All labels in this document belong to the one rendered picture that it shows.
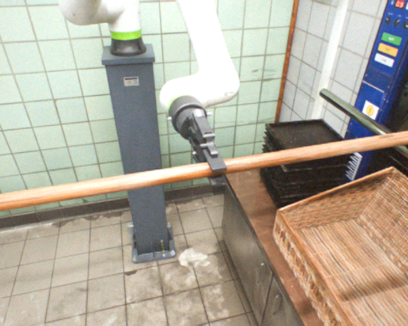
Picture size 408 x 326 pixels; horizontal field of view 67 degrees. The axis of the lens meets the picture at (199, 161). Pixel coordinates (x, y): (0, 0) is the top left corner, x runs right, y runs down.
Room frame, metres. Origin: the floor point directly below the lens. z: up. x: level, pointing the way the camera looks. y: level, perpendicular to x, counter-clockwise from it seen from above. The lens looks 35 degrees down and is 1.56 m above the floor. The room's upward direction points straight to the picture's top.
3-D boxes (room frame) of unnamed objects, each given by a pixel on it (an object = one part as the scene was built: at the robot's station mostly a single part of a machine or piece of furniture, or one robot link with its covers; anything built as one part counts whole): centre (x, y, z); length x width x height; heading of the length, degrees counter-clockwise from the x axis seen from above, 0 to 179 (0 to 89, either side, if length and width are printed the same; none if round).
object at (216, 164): (0.50, -0.03, 1.21); 0.07 x 0.03 x 0.01; 15
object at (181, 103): (0.72, 0.03, 1.20); 0.12 x 0.06 x 0.09; 105
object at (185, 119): (0.65, 0.01, 1.20); 0.09 x 0.07 x 0.08; 15
